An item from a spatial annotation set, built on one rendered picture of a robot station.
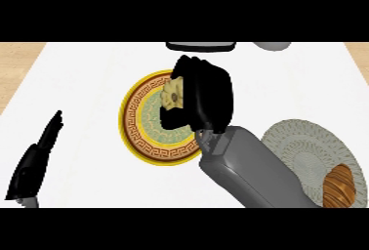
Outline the black flat appliance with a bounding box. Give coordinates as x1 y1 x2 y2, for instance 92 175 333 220
163 41 237 53

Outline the grey round woven placemat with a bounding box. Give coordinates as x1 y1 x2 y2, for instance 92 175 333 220
259 118 369 209

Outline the yellow patterned round plate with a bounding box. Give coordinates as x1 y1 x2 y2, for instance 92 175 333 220
116 68 205 167

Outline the brown striped bread loaf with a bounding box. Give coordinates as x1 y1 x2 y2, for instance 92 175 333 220
321 163 357 209

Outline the grey round object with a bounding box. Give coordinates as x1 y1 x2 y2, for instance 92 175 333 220
252 41 292 52

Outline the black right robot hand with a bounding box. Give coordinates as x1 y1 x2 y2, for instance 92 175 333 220
157 55 236 135

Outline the pale yellow squash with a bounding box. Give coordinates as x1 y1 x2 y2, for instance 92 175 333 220
159 75 187 111

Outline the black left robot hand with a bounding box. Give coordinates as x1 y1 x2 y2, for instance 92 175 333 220
4 109 64 201

